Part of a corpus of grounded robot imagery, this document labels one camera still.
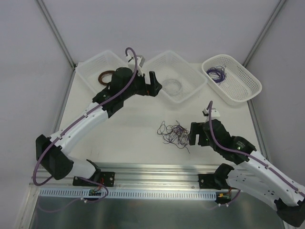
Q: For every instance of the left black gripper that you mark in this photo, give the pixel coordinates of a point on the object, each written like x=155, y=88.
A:
x=147, y=85

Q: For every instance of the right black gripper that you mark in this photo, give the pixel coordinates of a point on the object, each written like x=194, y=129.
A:
x=200, y=134

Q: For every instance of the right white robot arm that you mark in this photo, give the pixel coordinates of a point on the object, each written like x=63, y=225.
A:
x=249, y=172

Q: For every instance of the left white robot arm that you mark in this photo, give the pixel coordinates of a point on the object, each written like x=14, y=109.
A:
x=53, y=152

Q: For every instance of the middle white perforated basket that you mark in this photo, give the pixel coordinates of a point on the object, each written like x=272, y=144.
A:
x=181, y=83

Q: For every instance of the white perforated basket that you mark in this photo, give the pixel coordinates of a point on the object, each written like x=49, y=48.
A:
x=239, y=85
x=93, y=67
x=181, y=83

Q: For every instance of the left white perforated basket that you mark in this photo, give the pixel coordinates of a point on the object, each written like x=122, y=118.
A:
x=93, y=67

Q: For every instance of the right white perforated basket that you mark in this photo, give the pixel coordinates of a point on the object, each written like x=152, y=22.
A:
x=239, y=85

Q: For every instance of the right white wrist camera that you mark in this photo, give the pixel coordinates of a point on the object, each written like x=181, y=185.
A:
x=212, y=112

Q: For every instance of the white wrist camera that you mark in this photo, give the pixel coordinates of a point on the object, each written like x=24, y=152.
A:
x=137, y=62
x=212, y=112

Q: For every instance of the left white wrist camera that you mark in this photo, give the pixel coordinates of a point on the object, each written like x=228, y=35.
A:
x=137, y=62

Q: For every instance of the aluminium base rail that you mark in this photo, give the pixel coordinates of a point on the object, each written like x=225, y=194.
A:
x=132, y=176

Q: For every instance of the left aluminium frame post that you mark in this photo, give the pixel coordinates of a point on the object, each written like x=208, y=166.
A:
x=48, y=18

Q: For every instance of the aluminium frame post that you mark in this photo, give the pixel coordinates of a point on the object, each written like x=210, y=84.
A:
x=271, y=19
x=48, y=18

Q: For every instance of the slotted white cable duct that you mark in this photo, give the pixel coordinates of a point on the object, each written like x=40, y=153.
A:
x=128, y=194

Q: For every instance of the right aluminium frame post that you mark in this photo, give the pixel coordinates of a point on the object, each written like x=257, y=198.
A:
x=271, y=19

